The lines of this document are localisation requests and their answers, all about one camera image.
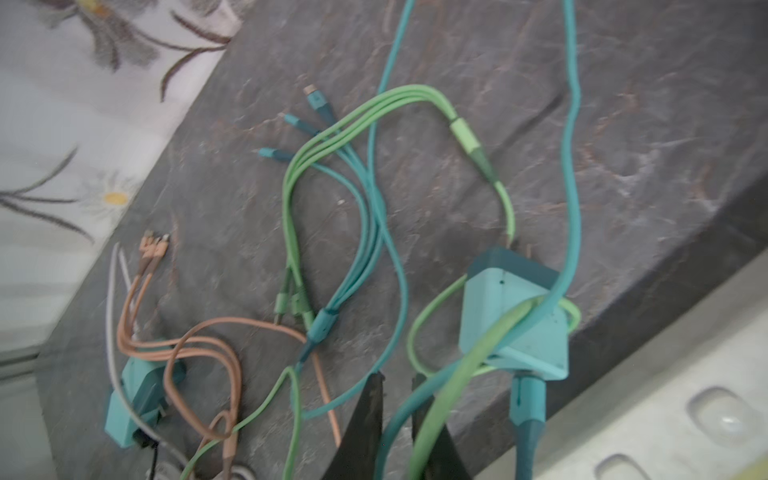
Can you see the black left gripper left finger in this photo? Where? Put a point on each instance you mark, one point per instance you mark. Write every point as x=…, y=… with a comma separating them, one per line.
x=356, y=456

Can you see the teal charger with cable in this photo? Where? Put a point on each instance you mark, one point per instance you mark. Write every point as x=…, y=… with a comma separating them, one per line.
x=449, y=383

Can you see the white multicolour power strip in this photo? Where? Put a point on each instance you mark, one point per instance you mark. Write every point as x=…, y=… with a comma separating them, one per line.
x=690, y=404

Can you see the teal charger on table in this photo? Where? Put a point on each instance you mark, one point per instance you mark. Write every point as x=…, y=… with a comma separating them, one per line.
x=142, y=384

